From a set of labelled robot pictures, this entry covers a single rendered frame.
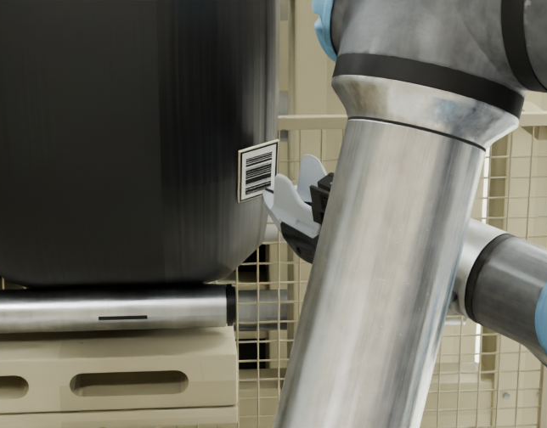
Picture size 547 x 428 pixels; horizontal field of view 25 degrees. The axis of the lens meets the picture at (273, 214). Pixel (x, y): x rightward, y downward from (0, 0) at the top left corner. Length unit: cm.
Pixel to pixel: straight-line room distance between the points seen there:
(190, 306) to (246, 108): 26
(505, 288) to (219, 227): 33
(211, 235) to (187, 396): 19
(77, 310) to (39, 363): 6
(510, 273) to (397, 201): 25
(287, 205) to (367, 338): 39
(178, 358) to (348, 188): 56
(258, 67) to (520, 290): 32
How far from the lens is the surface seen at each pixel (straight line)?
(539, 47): 69
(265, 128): 112
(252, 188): 113
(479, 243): 96
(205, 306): 126
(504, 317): 95
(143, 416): 128
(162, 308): 126
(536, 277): 93
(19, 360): 127
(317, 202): 103
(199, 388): 127
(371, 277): 71
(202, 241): 117
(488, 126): 73
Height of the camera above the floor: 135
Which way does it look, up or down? 16 degrees down
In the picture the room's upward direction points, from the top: straight up
